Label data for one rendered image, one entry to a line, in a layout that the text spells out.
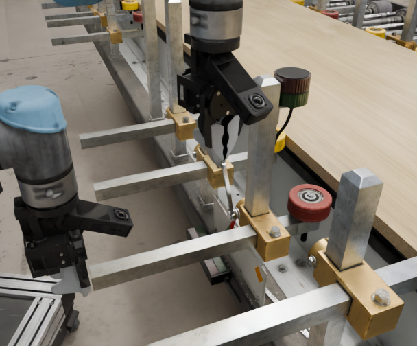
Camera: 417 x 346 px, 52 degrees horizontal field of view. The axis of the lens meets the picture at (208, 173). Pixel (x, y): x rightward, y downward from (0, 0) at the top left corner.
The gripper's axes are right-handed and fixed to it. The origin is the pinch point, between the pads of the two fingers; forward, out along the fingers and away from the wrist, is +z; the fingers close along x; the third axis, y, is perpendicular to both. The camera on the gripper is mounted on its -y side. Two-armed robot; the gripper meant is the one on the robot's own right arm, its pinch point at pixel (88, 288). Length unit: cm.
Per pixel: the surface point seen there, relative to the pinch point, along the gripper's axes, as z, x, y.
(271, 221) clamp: -4.5, 0.2, -34.2
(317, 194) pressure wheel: -7.8, -0.2, -43.8
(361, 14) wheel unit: -7, -114, -142
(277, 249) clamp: -1.9, 4.9, -33.1
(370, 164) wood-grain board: -7, -6, -61
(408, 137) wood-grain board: -8, -12, -77
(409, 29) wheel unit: -8, -82, -140
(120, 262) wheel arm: -3.4, -0.5, -5.9
